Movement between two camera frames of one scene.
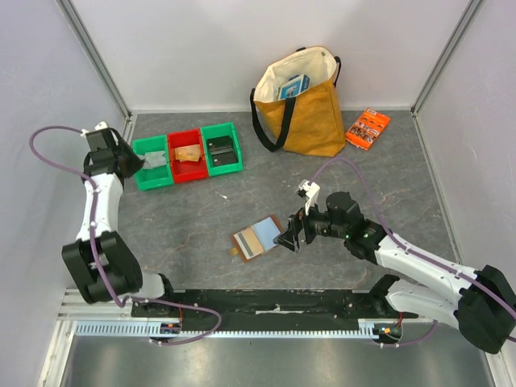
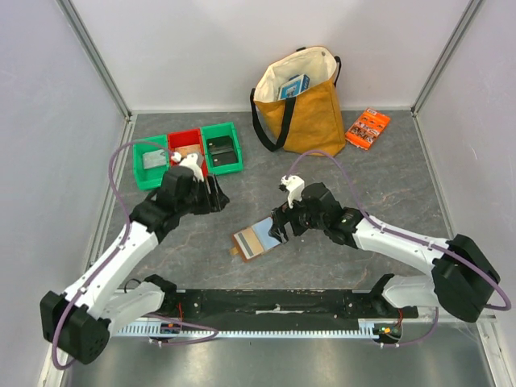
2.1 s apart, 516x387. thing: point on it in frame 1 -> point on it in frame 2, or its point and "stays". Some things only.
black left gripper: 136,163 -> 214,201
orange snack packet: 367,129 stays
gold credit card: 248,243 stays
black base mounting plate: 231,310 stays
